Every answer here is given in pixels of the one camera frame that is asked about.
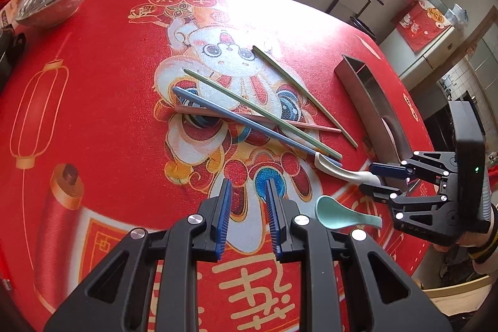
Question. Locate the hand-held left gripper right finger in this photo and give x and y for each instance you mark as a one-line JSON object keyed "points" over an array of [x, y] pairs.
{"points": [[273, 215]]}

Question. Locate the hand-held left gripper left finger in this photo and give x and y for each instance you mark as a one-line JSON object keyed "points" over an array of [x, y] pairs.
{"points": [[223, 215]]}

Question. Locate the pink chopstick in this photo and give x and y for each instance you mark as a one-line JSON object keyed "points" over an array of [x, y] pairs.
{"points": [[319, 127]]}

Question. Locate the red printed cloth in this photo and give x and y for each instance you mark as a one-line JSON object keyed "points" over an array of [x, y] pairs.
{"points": [[416, 28]]}

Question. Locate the red printed table mat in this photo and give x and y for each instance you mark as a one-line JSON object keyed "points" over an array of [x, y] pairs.
{"points": [[97, 102]]}

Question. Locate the white spoon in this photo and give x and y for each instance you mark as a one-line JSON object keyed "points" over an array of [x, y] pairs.
{"points": [[365, 176]]}

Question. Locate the blue chopstick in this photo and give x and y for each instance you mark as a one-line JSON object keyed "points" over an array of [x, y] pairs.
{"points": [[194, 98]]}

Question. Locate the white cabinet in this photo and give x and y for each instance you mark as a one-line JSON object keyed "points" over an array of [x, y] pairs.
{"points": [[428, 59]]}

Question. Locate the teal spoon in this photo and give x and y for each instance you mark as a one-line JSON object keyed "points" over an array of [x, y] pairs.
{"points": [[330, 213]]}

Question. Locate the clear plastic container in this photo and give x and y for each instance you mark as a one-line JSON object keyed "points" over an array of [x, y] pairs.
{"points": [[451, 11]]}

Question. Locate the green chopstick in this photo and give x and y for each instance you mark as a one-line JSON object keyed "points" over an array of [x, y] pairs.
{"points": [[233, 97], [272, 62]]}

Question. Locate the black appliance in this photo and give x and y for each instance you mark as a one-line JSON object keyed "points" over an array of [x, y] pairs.
{"points": [[7, 56]]}

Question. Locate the person's right hand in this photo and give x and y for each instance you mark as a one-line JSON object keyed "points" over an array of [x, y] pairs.
{"points": [[469, 240]]}

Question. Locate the printed cardboard box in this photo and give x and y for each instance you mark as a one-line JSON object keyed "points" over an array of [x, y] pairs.
{"points": [[9, 11]]}

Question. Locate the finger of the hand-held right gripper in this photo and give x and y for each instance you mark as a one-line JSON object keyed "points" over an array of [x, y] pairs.
{"points": [[389, 169], [377, 191]]}

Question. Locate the black folding chair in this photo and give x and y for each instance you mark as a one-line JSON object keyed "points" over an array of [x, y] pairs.
{"points": [[362, 28]]}

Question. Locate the metal utensil holder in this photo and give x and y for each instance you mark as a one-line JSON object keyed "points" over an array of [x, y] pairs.
{"points": [[365, 91]]}

